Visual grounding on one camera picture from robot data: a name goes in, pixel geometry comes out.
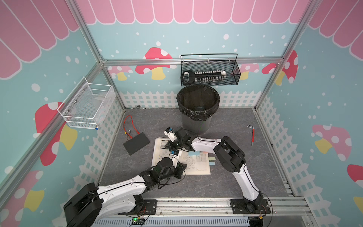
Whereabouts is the sketch tutorial book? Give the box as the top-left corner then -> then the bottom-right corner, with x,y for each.
151,137 -> 211,176

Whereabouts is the mesh trash bin black bag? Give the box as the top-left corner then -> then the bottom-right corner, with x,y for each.
176,85 -> 220,135

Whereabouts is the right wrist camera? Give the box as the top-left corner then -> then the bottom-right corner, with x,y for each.
164,127 -> 177,142

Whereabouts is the red cable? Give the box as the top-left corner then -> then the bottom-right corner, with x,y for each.
123,114 -> 140,139

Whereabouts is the black flat box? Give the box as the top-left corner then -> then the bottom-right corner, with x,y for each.
123,132 -> 150,156

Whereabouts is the white wire wall basket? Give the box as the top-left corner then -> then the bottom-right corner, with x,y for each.
57,78 -> 116,130

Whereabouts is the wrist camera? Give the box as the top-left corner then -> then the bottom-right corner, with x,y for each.
170,149 -> 182,157
164,127 -> 177,142

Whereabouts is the light blue sticky note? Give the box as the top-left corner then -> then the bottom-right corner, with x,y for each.
188,151 -> 200,156

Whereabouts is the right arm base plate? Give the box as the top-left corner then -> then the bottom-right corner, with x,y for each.
230,199 -> 271,216

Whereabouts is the small circuit board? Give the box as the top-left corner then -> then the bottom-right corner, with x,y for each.
131,217 -> 146,226

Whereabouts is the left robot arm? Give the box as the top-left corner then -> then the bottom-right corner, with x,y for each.
63,157 -> 187,227

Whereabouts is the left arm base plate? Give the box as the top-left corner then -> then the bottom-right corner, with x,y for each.
118,200 -> 157,216

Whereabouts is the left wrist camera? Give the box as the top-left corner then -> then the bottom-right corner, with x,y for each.
170,149 -> 182,157

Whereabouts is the red handled hex key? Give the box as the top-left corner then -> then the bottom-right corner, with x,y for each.
247,125 -> 255,146

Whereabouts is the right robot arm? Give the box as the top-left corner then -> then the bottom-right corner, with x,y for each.
164,127 -> 264,210

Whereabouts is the black wire wall basket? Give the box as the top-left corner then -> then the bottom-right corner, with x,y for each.
180,54 -> 241,86

